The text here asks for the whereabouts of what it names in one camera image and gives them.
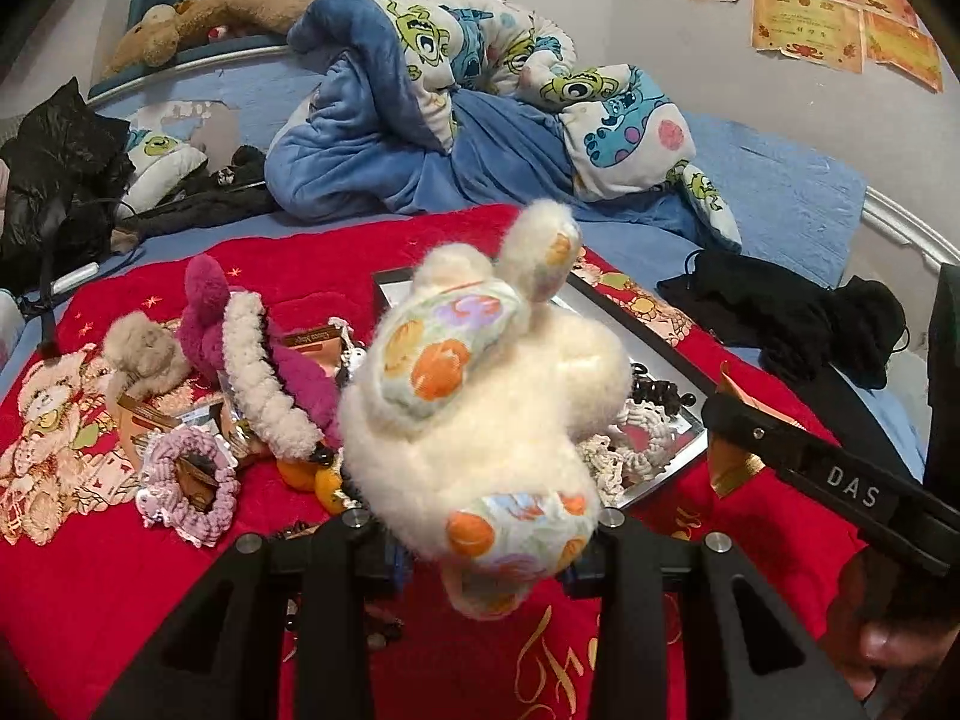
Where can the pink crochet scrunchie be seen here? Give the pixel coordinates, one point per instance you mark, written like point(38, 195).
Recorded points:
point(161, 457)

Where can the white cat charm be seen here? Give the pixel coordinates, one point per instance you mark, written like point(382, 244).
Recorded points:
point(352, 361)

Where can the white crochet scrunchie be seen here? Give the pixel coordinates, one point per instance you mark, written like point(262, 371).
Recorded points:
point(600, 465)

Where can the cream ruffled scrunchie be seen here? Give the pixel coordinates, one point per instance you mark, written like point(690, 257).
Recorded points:
point(660, 431)

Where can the blue bed sheet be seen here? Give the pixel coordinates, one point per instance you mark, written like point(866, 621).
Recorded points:
point(780, 172)

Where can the group of wall certificates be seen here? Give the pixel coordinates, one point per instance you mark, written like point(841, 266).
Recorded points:
point(802, 30)

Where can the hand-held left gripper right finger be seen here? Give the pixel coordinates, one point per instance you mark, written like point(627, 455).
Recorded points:
point(630, 570)

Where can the beige fuzzy hair clip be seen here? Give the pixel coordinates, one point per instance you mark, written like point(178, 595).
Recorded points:
point(146, 349)

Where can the black plastic bag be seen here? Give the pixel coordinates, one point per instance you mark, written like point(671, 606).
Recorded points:
point(52, 180)

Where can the person's right hand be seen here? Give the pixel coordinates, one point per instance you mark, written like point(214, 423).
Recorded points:
point(885, 630)

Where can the blue monster print blanket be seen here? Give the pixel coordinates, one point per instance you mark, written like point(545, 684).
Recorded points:
point(420, 135)

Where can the orange pyramid snack packet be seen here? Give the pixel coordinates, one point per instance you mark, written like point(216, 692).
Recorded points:
point(731, 465)
point(150, 412)
point(307, 345)

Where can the orange mandarin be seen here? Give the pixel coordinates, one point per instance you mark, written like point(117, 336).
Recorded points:
point(330, 491)
point(295, 474)

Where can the white plush bunny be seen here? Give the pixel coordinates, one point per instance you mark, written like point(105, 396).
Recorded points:
point(480, 420)

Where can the red embroidered blanket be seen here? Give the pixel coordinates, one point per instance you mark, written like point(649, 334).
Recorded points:
point(112, 600)

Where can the black garment with buttons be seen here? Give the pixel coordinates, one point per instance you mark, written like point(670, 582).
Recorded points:
point(202, 199)

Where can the black hair claw clip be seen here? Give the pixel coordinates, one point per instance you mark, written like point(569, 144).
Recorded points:
point(660, 388)

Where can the magenta fuzzy hair clip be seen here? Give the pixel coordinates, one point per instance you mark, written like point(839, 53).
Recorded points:
point(202, 307)
point(307, 390)

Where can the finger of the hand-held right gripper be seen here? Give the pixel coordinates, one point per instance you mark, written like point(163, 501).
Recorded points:
point(825, 472)

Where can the small monster print pillow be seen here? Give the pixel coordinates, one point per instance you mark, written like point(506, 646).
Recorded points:
point(161, 157)

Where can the cream fuzzy hair claw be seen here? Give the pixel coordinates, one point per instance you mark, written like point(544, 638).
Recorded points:
point(255, 375)

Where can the brown plush toy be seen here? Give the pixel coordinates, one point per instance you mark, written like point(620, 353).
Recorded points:
point(217, 15)

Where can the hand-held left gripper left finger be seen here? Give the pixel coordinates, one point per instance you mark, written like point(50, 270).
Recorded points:
point(337, 577)

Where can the white stick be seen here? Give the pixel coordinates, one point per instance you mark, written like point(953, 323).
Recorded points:
point(75, 277)

